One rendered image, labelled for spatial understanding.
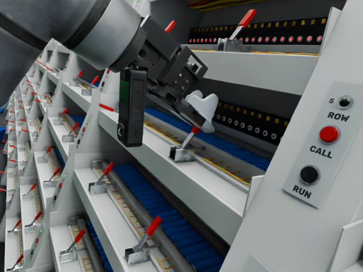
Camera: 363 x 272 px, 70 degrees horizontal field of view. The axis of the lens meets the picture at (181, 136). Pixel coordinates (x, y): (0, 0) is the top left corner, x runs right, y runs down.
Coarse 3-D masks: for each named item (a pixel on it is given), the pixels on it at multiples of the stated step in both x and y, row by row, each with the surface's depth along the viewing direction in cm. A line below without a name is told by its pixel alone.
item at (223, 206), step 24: (120, 144) 63; (144, 144) 51; (168, 144) 53; (264, 144) 50; (168, 168) 44; (192, 168) 42; (192, 192) 38; (216, 192) 35; (240, 192) 36; (216, 216) 33; (240, 216) 30
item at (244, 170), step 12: (144, 120) 68; (156, 120) 63; (168, 132) 58; (180, 132) 54; (180, 144) 51; (192, 144) 51; (204, 144) 48; (204, 156) 48; (216, 156) 45; (228, 156) 43; (228, 168) 42; (240, 168) 40; (252, 168) 39; (240, 180) 38
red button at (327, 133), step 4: (324, 128) 25; (328, 128) 25; (332, 128) 24; (320, 132) 25; (324, 132) 25; (328, 132) 25; (332, 132) 24; (336, 132) 24; (320, 136) 25; (324, 136) 25; (328, 136) 24; (332, 136) 24; (336, 136) 24; (324, 140) 25; (328, 140) 24; (332, 140) 24
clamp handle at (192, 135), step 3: (195, 126) 45; (192, 129) 45; (195, 129) 45; (198, 129) 45; (192, 132) 45; (195, 132) 44; (198, 132) 45; (189, 135) 45; (192, 135) 45; (186, 138) 45; (189, 138) 45; (192, 138) 45; (186, 141) 45; (189, 141) 45; (183, 144) 45; (186, 144) 44; (180, 147) 45; (183, 147) 44
